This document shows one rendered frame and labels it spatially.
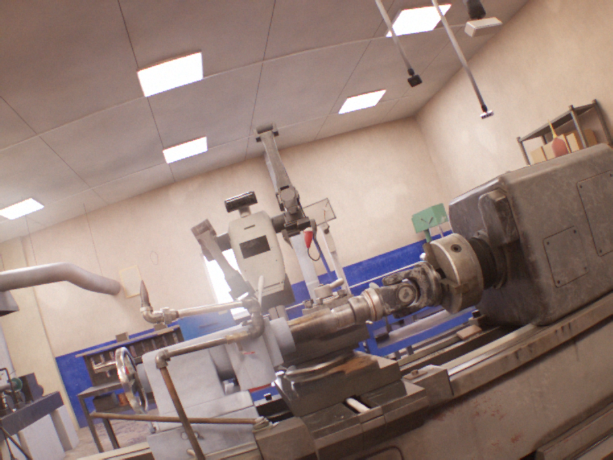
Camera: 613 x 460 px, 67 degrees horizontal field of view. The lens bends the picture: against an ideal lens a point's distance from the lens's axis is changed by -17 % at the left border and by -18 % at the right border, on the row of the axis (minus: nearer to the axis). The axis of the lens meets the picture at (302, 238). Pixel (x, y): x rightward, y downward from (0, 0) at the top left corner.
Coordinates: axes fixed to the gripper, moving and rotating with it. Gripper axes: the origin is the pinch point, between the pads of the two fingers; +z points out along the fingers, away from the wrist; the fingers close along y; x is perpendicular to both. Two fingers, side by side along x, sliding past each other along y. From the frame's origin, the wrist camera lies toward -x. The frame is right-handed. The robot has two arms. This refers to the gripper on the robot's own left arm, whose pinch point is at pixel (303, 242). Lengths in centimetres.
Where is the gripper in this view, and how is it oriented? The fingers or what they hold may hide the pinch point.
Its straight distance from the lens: 220.0
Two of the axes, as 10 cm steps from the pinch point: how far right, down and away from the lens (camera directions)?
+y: 9.5, -3.2, 0.2
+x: 1.7, 5.4, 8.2
